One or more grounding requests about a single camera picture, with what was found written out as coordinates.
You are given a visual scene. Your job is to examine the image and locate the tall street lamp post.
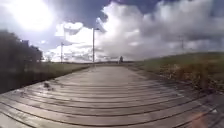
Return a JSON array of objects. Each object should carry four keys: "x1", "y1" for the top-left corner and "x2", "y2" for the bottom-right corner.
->
[{"x1": 91, "y1": 27, "x2": 101, "y2": 64}]

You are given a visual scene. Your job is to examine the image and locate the dark bushes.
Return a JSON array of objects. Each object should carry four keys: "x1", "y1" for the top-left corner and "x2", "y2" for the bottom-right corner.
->
[{"x1": 0, "y1": 29, "x2": 45, "y2": 73}]

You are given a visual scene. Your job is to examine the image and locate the grass verge with dark edge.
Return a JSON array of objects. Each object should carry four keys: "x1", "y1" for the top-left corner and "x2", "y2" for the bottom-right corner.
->
[{"x1": 0, "y1": 61, "x2": 93, "y2": 94}]

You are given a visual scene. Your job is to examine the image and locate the person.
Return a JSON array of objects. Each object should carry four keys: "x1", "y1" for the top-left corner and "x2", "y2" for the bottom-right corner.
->
[{"x1": 118, "y1": 55, "x2": 124, "y2": 65}]

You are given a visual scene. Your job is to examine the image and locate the grassy embankment slope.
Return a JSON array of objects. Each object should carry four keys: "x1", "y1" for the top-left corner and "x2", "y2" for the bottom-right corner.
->
[{"x1": 128, "y1": 51, "x2": 224, "y2": 94}]

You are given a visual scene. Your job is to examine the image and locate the thin pale lamp post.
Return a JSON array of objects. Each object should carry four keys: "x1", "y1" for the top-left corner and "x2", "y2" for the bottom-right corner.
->
[{"x1": 179, "y1": 34, "x2": 185, "y2": 53}]

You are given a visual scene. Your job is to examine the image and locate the short street lamp post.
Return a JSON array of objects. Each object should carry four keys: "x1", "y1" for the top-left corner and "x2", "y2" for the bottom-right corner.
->
[{"x1": 59, "y1": 41, "x2": 66, "y2": 64}]

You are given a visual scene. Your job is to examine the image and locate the wooden plank boardwalk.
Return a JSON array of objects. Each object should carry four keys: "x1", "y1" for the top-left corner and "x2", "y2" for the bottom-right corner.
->
[{"x1": 0, "y1": 64, "x2": 224, "y2": 128}]

